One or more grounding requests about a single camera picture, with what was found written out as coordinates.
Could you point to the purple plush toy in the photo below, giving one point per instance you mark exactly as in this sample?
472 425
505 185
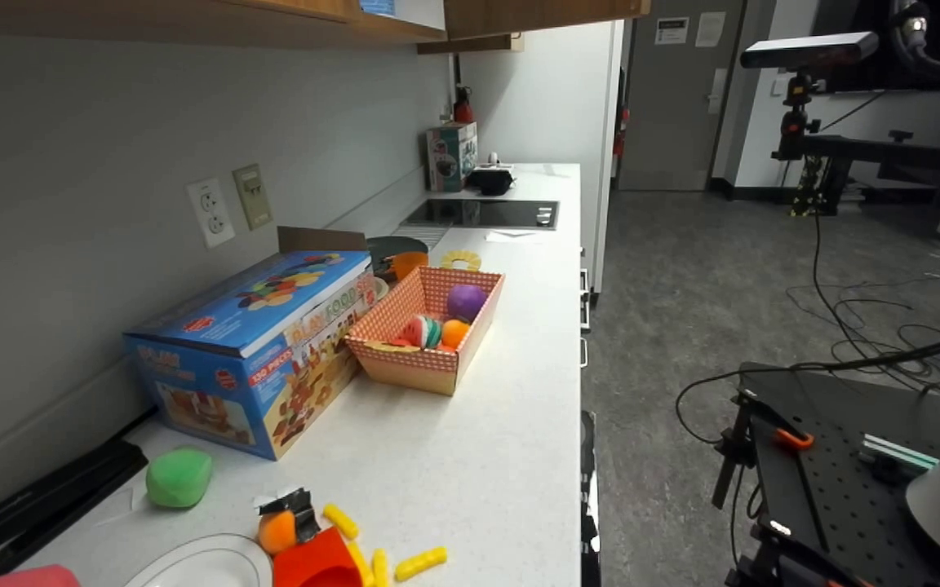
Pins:
463 301

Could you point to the striped watermelon plush toy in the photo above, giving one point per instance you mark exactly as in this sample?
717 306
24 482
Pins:
421 331

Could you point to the red checkered toy basket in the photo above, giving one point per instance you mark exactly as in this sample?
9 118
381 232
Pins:
383 357

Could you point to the wooden overhead cabinet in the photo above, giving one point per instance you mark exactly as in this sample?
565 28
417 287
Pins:
300 25

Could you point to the black induction cooktop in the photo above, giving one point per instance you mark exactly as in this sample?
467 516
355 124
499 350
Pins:
486 212

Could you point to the black kettle pot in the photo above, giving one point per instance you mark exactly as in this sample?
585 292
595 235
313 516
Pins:
490 180

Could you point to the teal patterned box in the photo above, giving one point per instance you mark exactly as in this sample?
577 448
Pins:
451 153

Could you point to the blue toy food box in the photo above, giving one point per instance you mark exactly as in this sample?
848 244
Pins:
259 357

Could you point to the yellow toy fry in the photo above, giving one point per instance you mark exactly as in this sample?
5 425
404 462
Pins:
419 562

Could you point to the red toy fries holder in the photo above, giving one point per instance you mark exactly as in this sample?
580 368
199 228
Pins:
318 562

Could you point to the white plate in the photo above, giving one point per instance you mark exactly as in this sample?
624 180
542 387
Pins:
210 562

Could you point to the black perforated robot table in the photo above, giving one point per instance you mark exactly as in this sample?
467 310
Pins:
850 480

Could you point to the pink cloth corner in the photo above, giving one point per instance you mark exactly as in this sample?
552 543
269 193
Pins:
50 574

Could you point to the black stapler tray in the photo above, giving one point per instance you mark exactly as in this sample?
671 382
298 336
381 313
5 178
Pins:
46 505

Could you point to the beige wall switch plate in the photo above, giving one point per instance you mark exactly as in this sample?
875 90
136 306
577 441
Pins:
252 193

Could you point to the white wall outlet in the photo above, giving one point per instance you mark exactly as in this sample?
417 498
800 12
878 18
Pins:
210 212

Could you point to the black camera tripod arm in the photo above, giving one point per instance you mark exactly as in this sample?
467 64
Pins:
827 153

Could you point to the black stereo camera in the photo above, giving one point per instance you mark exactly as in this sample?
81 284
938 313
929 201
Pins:
812 53

